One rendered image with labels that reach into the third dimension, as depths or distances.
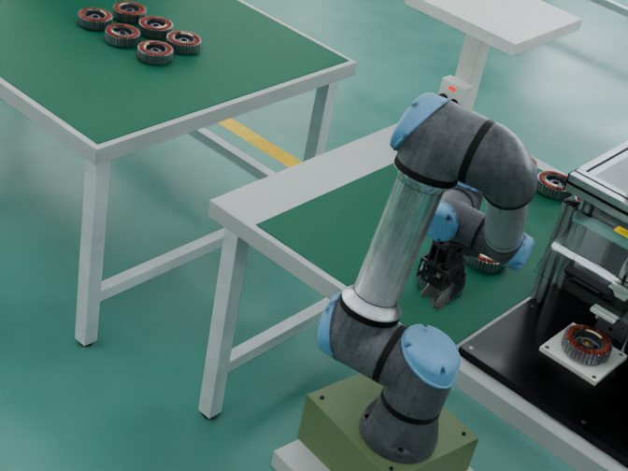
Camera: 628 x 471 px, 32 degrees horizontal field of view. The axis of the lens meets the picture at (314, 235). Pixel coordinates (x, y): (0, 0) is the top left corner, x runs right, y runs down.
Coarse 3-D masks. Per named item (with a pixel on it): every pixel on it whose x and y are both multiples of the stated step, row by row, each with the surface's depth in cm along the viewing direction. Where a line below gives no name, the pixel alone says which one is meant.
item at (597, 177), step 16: (624, 144) 271; (592, 160) 261; (608, 160) 263; (624, 160) 264; (576, 176) 253; (592, 176) 255; (608, 176) 256; (624, 176) 257; (576, 192) 254; (592, 192) 251; (608, 192) 250; (624, 192) 251; (608, 208) 250; (624, 208) 247
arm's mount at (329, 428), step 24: (336, 384) 219; (360, 384) 221; (312, 408) 214; (336, 408) 213; (360, 408) 215; (312, 432) 216; (336, 432) 210; (456, 432) 217; (336, 456) 212; (360, 456) 206; (432, 456) 209; (456, 456) 214
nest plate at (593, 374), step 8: (560, 336) 258; (544, 344) 254; (552, 344) 255; (560, 344) 256; (544, 352) 253; (552, 352) 252; (560, 352) 253; (616, 352) 256; (560, 360) 251; (568, 360) 251; (608, 360) 254; (616, 360) 254; (624, 360) 256; (568, 368) 250; (576, 368) 249; (584, 368) 250; (592, 368) 250; (600, 368) 250; (608, 368) 251; (584, 376) 248; (592, 376) 248; (600, 376) 248; (592, 384) 247
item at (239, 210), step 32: (320, 160) 314; (352, 160) 317; (384, 160) 320; (256, 192) 294; (288, 192) 297; (320, 192) 300; (224, 224) 286; (288, 256) 274; (320, 288) 270; (480, 384) 244; (512, 416) 241; (544, 416) 239; (576, 448) 232
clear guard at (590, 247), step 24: (600, 216) 250; (576, 240) 240; (600, 240) 241; (624, 240) 243; (552, 264) 237; (576, 264) 235; (600, 264) 233; (624, 264) 235; (576, 288) 233; (624, 288) 229; (624, 312) 227
